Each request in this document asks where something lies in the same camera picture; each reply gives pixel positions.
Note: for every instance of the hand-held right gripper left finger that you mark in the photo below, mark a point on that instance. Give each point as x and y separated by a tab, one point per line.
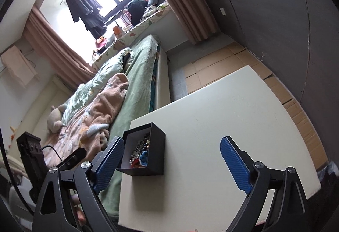
106	168

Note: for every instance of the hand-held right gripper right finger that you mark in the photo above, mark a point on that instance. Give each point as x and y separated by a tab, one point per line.
235	165

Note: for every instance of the pile of beaded jewelry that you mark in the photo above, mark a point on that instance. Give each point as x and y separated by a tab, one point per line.
137	152

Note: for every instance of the black jewelry box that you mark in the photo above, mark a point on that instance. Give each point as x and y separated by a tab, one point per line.
157	152

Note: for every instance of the person's left hand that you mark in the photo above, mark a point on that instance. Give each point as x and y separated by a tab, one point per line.
78	208

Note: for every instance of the beige plush toy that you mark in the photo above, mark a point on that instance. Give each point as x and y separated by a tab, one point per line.
55	120

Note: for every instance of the pink fleece blanket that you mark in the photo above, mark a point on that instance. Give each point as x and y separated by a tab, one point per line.
100	107

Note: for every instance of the flattened cardboard sheets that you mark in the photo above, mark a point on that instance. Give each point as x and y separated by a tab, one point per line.
291	107

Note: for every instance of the beige hanging cloth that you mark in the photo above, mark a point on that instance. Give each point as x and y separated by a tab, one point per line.
18	67

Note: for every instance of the blue patterned cloth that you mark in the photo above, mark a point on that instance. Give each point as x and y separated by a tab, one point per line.
327	171

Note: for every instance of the light green quilt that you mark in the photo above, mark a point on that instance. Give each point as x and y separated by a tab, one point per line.
103	75

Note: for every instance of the teal printed mattress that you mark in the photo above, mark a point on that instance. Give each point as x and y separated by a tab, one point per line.
153	83

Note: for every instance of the green bed sheet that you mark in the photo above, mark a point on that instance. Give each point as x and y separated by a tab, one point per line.
140	75

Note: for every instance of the grey floor mat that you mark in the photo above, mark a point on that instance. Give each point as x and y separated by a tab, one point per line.
178	83

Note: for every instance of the pink curtain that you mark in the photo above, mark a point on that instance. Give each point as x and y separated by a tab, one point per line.
180	1
61	51

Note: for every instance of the pink toy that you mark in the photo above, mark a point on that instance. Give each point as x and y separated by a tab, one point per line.
101	42

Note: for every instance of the orange cup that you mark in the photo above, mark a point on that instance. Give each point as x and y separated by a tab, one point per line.
117	31

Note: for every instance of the printed windowsill cushion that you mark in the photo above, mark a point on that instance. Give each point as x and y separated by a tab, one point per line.
137	30

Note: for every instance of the dark hanging garment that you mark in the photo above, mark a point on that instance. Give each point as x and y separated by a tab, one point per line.
84	9

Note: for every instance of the black bag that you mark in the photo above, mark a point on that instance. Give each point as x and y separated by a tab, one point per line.
137	10

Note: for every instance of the white bed frame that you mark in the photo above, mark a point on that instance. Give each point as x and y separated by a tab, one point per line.
162	81

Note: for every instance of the white wall switch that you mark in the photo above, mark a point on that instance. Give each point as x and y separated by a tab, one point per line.
222	11

